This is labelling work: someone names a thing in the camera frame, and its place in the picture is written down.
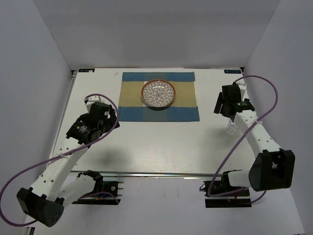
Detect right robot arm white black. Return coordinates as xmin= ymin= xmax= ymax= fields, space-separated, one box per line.
xmin=214 ymin=84 xmax=295 ymax=195

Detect clear drinking glass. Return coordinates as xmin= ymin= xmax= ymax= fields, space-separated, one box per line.
xmin=226 ymin=118 xmax=238 ymax=135

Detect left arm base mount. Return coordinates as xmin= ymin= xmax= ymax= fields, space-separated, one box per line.
xmin=72 ymin=177 xmax=124 ymax=206

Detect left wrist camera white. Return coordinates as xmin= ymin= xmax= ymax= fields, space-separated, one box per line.
xmin=84 ymin=95 xmax=102 ymax=112

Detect patterned ceramic plate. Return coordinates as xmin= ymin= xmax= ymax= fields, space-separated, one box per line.
xmin=141 ymin=79 xmax=176 ymax=108

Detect blue beige cloth placemat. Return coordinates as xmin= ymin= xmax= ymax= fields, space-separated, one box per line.
xmin=118 ymin=72 xmax=200 ymax=122

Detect right blue corner sticker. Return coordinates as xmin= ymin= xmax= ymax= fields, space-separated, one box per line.
xmin=224 ymin=70 xmax=242 ymax=74

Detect left blue corner sticker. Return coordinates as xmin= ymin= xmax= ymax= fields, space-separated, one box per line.
xmin=78 ymin=68 xmax=95 ymax=73

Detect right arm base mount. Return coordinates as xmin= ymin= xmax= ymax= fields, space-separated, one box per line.
xmin=199 ymin=181 xmax=252 ymax=209

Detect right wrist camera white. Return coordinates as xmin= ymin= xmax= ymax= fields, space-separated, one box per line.
xmin=236 ymin=82 xmax=247 ymax=100

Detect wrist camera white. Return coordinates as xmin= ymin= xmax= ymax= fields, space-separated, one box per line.
xmin=236 ymin=82 xmax=247 ymax=100
xmin=84 ymin=95 xmax=102 ymax=112

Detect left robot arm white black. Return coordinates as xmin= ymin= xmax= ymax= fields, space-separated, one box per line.
xmin=17 ymin=102 xmax=119 ymax=227

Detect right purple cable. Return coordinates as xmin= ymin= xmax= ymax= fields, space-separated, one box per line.
xmin=209 ymin=74 xmax=279 ymax=205

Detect blue corner sticker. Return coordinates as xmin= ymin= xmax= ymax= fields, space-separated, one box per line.
xmin=224 ymin=70 xmax=242 ymax=74
xmin=78 ymin=68 xmax=95 ymax=73

